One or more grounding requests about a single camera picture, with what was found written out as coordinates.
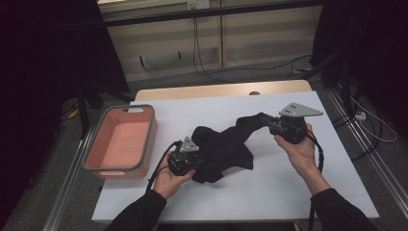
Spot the black sleeveless vest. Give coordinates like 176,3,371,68
191,112,273,185

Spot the pink basket with grey rim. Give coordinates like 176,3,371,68
81,104,159,180

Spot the aluminium floor rail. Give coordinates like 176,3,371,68
41,128,99,231
325,86,408,211

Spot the person's left hand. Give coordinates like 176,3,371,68
153,159,196,200

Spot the black horizontal bar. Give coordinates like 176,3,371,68
102,0,323,28

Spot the black tripod stand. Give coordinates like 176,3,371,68
75,81,136,141

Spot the wide black curtain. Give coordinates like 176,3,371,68
0,0,131,225

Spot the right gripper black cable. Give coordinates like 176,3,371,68
301,128,325,231

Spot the black metal stand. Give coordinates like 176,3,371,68
299,51,357,119

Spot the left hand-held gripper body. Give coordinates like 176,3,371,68
166,136,206,177

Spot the narrow black curtain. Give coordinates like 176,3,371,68
309,0,408,136

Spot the person's right hand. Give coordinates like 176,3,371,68
273,123,321,181

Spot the black hanging cable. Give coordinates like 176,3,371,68
193,15,314,76
191,15,235,85

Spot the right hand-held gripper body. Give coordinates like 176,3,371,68
268,102,324,144

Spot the black floor cable bundle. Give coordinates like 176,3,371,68
331,105,384,162

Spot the white table cover sheet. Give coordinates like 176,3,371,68
90,90,380,224

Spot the beige cabinet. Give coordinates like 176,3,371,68
97,0,323,83

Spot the white floor cable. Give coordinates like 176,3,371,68
349,95,398,143

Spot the light wooden table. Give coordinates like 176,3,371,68
134,79,313,102

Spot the white wall socket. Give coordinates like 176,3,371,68
187,0,210,10

